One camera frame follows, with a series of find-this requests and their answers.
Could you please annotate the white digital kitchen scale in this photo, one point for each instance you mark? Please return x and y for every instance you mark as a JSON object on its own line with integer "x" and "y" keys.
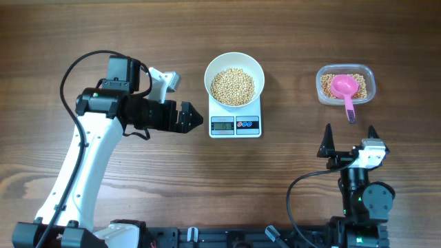
{"x": 230, "y": 122}

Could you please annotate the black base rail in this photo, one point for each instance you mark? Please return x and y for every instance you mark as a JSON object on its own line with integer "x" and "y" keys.
{"x": 306, "y": 236}

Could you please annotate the white bowl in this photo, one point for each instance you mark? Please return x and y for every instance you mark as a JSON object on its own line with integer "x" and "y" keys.
{"x": 236, "y": 60}

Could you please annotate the soybeans in bowl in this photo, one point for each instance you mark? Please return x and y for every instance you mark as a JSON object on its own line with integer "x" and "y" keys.
{"x": 233, "y": 87}

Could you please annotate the pink plastic scoop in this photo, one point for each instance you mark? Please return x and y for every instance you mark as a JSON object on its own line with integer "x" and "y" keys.
{"x": 344, "y": 87}

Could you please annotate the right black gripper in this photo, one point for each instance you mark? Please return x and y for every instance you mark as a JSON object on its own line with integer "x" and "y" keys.
{"x": 327, "y": 147}

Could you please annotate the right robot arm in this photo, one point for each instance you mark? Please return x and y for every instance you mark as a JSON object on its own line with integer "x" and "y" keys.
{"x": 366, "y": 204}

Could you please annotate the clear plastic container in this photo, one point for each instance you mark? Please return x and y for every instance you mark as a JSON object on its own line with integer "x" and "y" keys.
{"x": 350, "y": 68}

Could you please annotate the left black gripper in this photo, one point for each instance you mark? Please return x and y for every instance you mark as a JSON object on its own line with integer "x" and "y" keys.
{"x": 182, "y": 127}

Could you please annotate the soybeans in container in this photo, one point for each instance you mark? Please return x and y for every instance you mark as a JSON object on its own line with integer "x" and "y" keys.
{"x": 326, "y": 80}

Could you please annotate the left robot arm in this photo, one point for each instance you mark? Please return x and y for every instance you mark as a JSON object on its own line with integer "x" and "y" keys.
{"x": 101, "y": 116}

